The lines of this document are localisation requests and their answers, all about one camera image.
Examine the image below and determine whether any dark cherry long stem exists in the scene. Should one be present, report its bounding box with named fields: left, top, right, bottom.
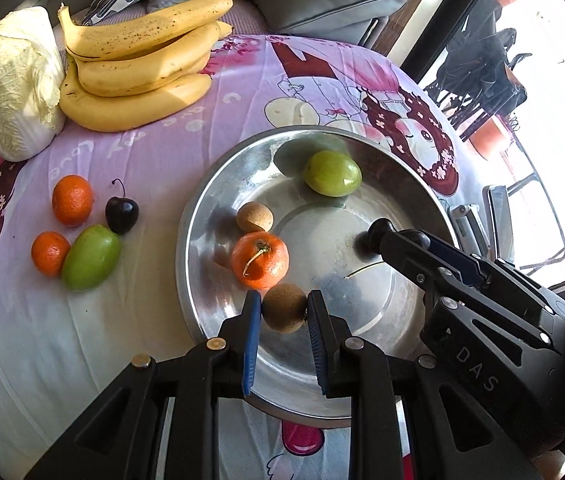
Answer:
left=104, top=178, right=140, bottom=235

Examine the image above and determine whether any green jujube in bowl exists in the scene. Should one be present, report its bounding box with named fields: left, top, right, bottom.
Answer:
left=303, top=151, right=362, bottom=197

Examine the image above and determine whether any stainless steel round bowl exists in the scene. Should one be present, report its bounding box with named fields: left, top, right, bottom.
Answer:
left=175, top=124, right=464, bottom=428

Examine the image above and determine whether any yellow banana bunch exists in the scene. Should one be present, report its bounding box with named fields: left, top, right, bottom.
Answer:
left=58, top=0, right=232, bottom=132

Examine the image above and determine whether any black folding chair outside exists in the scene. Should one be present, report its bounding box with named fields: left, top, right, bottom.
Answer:
left=426, top=0, right=529, bottom=141

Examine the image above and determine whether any brown longan fruit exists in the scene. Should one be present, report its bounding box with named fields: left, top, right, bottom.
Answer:
left=236, top=202, right=274, bottom=233
left=262, top=283, right=307, bottom=334

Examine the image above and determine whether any pink cartoon print tablecloth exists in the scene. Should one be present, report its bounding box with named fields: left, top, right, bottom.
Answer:
left=0, top=35, right=473, bottom=479

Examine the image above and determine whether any white napa cabbage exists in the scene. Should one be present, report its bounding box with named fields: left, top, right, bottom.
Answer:
left=0, top=6, right=66, bottom=162

